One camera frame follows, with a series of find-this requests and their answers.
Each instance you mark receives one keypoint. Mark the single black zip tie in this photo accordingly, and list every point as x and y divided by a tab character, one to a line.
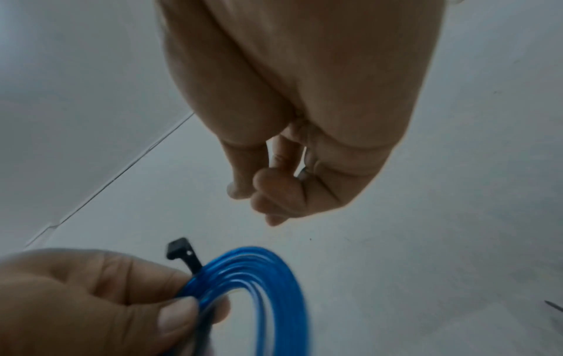
182	252

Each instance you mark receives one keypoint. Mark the person's left hand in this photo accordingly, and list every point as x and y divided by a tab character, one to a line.
79	306

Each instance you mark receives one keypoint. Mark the person's right hand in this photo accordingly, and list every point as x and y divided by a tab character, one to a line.
316	76

